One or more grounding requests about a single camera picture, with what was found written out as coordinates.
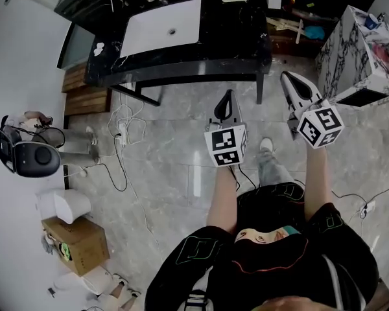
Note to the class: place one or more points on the wooden slatted bench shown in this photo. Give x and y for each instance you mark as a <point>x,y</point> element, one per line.
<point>84,97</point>

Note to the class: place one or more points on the white wall socket plug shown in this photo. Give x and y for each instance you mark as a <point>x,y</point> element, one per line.
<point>368,208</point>

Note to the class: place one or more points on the white marble veined cabinet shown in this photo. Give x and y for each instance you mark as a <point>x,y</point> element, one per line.
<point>350,63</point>

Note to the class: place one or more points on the blue plastic bag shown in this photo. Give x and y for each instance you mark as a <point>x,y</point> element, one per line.
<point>314,32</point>

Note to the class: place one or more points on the person's white shoe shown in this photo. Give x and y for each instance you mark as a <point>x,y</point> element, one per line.
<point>266,144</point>

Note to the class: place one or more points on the blue cup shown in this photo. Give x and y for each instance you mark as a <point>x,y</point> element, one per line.
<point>371,21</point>

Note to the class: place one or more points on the white plastic bin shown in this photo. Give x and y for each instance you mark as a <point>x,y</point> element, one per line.
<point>65,206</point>

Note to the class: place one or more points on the white power strip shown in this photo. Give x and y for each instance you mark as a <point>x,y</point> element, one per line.
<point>122,134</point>

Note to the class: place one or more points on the person's grey trouser leg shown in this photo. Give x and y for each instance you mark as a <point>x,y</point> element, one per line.
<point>272,170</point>

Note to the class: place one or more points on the person's right forearm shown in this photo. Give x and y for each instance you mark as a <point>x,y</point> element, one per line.
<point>317,180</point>

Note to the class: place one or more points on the cardboard box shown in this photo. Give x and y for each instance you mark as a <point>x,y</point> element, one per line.
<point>79,245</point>

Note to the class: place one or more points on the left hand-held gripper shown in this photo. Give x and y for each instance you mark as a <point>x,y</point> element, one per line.
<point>225,142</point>

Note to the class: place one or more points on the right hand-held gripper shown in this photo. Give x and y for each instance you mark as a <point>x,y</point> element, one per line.
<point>321,125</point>

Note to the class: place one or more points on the small white crumpled tissue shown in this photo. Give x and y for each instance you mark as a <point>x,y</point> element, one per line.
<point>99,49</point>

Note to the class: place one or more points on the black marble vanity counter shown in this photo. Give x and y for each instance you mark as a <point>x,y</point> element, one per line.
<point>233,37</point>

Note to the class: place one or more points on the black framed glass panel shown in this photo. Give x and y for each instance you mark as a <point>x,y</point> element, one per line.
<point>77,49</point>

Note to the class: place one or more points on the black and grey camera device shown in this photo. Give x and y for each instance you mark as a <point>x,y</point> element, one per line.
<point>29,155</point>

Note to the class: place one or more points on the white rectangular sink basin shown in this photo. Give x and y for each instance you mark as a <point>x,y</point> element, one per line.
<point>162,28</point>

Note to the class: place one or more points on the person's left forearm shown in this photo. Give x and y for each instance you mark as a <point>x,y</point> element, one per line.
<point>222,196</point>

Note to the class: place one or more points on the wooden stick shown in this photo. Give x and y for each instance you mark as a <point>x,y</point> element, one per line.
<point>299,31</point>

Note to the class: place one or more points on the person's black printed shirt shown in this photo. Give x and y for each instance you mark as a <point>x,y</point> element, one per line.
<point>278,271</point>

